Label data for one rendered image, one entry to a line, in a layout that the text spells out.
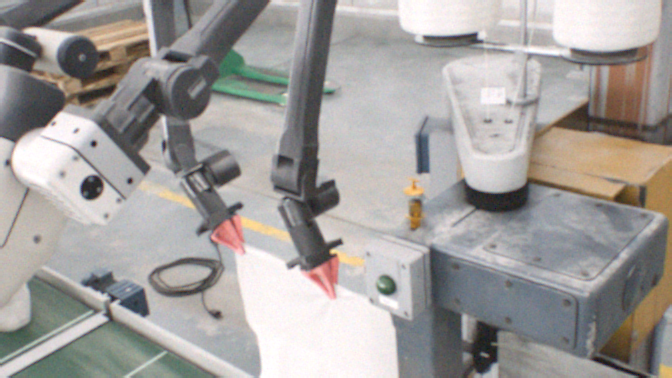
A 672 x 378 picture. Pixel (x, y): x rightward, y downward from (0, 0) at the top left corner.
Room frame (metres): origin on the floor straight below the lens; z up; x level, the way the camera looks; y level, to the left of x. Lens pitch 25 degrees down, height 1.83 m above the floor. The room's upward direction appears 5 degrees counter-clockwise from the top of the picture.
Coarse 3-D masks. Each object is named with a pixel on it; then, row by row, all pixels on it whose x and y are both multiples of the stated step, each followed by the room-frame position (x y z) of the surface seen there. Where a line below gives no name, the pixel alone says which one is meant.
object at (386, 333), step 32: (256, 256) 1.38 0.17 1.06; (256, 288) 1.39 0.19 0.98; (288, 288) 1.31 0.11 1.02; (256, 320) 1.40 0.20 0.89; (288, 320) 1.32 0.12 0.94; (320, 320) 1.25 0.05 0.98; (352, 320) 1.18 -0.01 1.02; (384, 320) 1.13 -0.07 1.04; (288, 352) 1.31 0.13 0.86; (320, 352) 1.26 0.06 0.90; (352, 352) 1.19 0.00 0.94; (384, 352) 1.13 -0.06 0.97
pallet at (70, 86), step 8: (136, 48) 6.75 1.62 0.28; (144, 48) 6.72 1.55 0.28; (104, 56) 6.58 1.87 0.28; (144, 56) 6.51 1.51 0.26; (112, 64) 6.26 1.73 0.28; (120, 64) 6.32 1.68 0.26; (128, 64) 6.37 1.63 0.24; (40, 72) 6.18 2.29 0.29; (96, 72) 6.52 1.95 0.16; (120, 72) 6.32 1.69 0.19; (128, 72) 6.36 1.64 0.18; (48, 80) 6.07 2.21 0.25; (56, 80) 5.99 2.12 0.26; (64, 80) 5.93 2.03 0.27; (72, 80) 5.98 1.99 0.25; (104, 80) 6.22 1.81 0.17; (112, 80) 6.24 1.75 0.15; (64, 88) 5.93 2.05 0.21; (72, 88) 5.97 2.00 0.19; (80, 88) 6.02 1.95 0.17; (88, 88) 6.07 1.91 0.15
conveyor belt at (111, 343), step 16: (96, 336) 2.16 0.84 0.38; (112, 336) 2.15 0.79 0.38; (128, 336) 2.14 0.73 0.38; (64, 352) 2.09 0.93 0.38; (80, 352) 2.08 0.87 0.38; (96, 352) 2.07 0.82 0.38; (112, 352) 2.06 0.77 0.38; (128, 352) 2.05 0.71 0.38; (144, 352) 2.04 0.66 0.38; (160, 352) 2.03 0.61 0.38; (32, 368) 2.02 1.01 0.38; (48, 368) 2.01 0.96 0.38; (64, 368) 2.00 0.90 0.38; (80, 368) 1.99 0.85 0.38; (96, 368) 1.98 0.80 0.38; (112, 368) 1.97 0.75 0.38; (128, 368) 1.97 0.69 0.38; (144, 368) 1.96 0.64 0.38; (160, 368) 1.95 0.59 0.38; (176, 368) 1.94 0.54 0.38; (192, 368) 1.93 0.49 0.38
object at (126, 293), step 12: (84, 276) 2.56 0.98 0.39; (96, 276) 2.50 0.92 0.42; (108, 276) 2.51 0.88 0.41; (96, 288) 2.50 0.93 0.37; (108, 288) 2.45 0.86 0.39; (120, 288) 2.44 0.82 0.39; (132, 288) 2.42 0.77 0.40; (144, 288) 2.43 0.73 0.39; (120, 300) 2.36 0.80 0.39; (132, 300) 2.38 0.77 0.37; (144, 300) 2.42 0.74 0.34; (132, 312) 2.38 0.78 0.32; (144, 312) 2.41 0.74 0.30
